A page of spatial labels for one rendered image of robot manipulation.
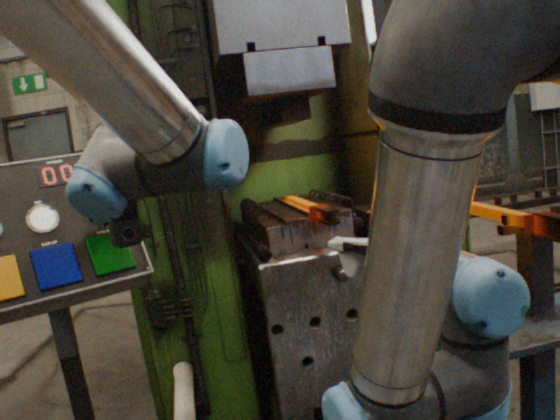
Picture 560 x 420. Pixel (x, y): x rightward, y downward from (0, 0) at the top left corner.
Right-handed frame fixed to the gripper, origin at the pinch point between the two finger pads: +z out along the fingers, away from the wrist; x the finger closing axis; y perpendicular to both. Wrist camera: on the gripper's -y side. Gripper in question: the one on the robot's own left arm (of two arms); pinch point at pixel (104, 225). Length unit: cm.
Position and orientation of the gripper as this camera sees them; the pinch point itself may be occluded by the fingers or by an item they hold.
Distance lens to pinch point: 92.2
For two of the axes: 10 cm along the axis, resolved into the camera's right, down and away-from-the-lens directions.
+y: -4.1, -8.7, 2.9
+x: -8.0, 1.9, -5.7
